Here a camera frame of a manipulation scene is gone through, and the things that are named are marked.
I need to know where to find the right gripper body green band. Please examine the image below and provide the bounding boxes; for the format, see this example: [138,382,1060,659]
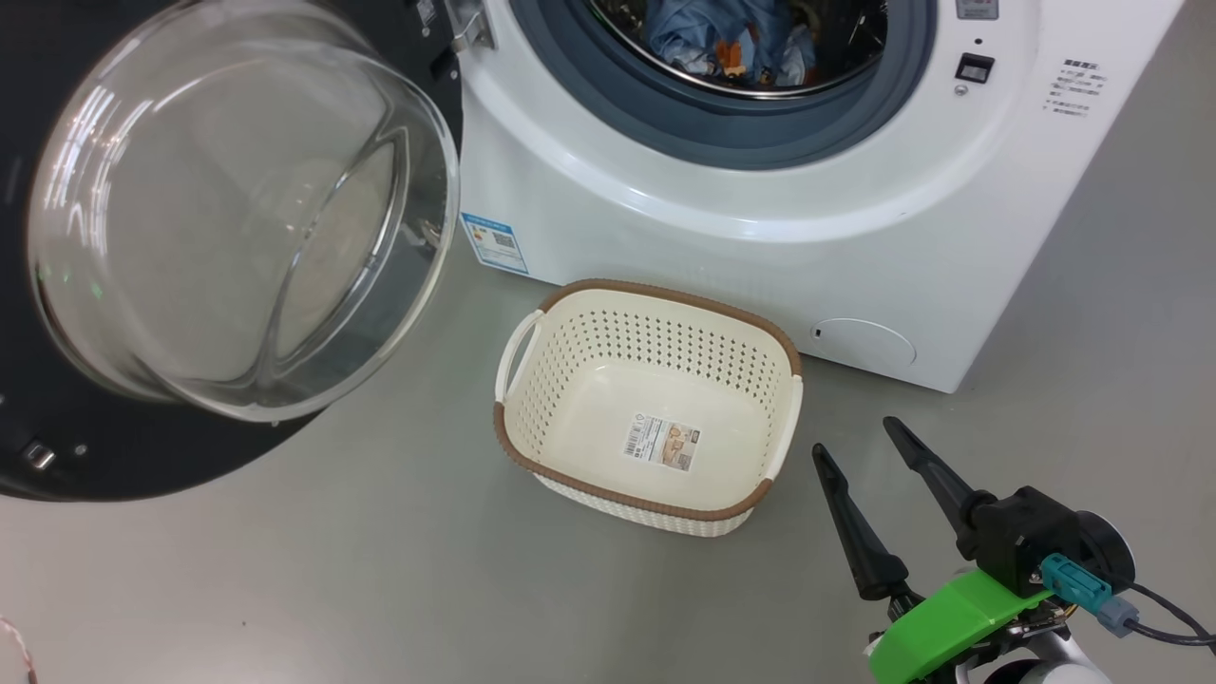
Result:
[867,485,1086,684]

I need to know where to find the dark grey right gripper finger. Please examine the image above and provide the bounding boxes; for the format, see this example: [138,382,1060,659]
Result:
[883,415,998,550]
[811,442,912,602]

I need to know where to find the blue garment orange prints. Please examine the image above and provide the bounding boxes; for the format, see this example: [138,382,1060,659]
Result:
[727,0,820,91]

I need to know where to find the black washer door glass bowl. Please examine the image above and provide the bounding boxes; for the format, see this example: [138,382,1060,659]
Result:
[0,0,466,503]

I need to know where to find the white front-load washing machine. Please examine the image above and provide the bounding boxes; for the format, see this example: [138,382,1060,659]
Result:
[445,0,1188,394]

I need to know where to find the cream plastic basket brown rim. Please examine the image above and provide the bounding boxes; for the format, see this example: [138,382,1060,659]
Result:
[491,277,805,539]

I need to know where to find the thin pinkish wire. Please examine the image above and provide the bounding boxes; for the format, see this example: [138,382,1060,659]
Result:
[0,615,40,684]

